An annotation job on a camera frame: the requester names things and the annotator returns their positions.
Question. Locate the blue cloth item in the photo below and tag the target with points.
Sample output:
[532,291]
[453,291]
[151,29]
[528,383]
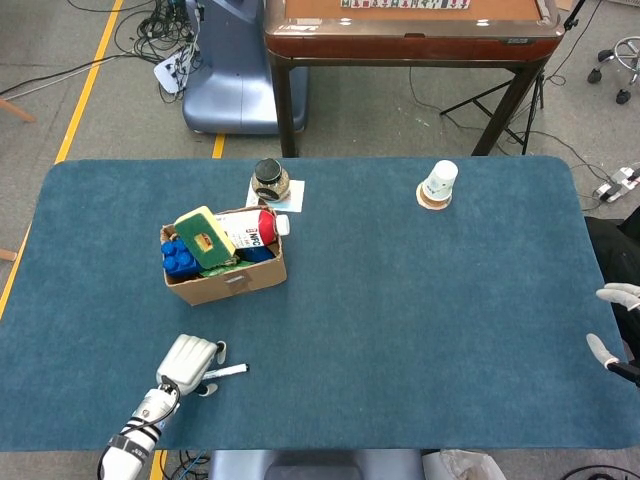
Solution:
[257,254]

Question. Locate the white paper cup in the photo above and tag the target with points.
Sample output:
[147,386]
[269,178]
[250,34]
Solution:
[441,177]

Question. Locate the white power strip with plugs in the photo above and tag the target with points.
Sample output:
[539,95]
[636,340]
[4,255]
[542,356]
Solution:
[167,72]

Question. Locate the black tripod stand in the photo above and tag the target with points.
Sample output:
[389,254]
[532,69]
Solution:
[570,22]

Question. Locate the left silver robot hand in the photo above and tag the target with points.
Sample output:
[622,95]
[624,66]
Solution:
[185,362]

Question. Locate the blue-grey robot torso base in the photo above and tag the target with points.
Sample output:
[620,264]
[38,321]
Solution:
[315,466]

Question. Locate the glass jar with black lid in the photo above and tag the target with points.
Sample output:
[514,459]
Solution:
[270,182]

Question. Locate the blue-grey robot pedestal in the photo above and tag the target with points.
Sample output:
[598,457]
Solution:
[235,75]

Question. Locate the amber round base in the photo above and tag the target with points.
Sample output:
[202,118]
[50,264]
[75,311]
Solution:
[435,202]

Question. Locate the black and white marker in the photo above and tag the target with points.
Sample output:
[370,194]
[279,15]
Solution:
[230,371]

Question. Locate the round beige coaster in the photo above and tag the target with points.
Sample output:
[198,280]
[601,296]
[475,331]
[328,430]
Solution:
[420,200]

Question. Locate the brown mahjong table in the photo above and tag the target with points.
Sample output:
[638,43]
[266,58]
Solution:
[400,47]

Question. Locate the chrome stool with castors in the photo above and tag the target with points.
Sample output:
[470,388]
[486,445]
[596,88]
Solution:
[627,50]

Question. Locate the green plastic packet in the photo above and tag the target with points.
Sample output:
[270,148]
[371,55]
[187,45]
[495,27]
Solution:
[220,272]

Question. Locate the white red power strip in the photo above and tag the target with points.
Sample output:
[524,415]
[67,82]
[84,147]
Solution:
[617,185]

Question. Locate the blue toy brick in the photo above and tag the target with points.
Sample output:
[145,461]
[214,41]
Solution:
[177,257]

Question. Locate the face-up mahjong tile row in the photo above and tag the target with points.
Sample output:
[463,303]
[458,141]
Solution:
[400,3]

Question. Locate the green yellow sponge with hole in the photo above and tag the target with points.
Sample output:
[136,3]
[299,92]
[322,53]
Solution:
[195,227]

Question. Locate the light wooden leg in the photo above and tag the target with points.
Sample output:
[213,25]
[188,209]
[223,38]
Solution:
[17,112]

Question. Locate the white paper card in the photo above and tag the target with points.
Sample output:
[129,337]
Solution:
[296,197]

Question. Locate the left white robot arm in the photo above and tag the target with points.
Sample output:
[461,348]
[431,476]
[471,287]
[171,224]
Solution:
[145,420]

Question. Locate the white plastic bag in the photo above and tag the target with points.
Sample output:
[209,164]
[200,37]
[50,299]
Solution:
[465,466]

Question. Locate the black clothing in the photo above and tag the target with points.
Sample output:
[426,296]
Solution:
[617,250]

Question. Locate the brown cardboard box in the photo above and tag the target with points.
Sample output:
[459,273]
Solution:
[250,282]

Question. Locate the blue felt table cover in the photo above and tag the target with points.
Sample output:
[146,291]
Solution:
[400,300]

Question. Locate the red white plastic bottle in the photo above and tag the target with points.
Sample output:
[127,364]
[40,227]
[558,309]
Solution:
[255,230]

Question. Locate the small wooden foot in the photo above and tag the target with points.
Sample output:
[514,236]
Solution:
[7,255]

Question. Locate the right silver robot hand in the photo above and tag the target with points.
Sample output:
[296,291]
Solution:
[622,294]

